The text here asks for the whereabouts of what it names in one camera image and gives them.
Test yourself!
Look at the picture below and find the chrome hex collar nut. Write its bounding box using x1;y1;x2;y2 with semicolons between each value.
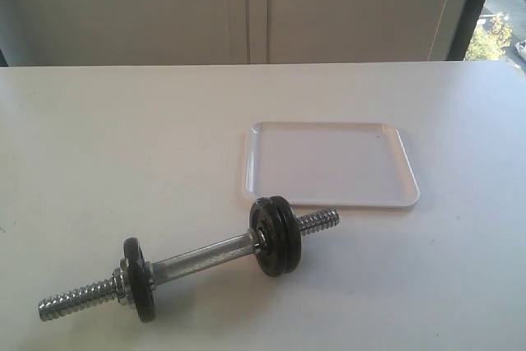
113;258;129;306

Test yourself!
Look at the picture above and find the white plastic tray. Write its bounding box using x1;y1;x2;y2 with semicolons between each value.
242;122;420;209

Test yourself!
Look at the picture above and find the black weight plate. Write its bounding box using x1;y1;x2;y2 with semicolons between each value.
123;238;156;323
249;197;288;277
270;196;302;273

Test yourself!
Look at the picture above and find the chrome threaded dumbbell bar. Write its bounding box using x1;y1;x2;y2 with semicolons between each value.
38;209;339;321

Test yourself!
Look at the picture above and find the dark window frame post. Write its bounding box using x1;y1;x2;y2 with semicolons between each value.
445;0;485;61

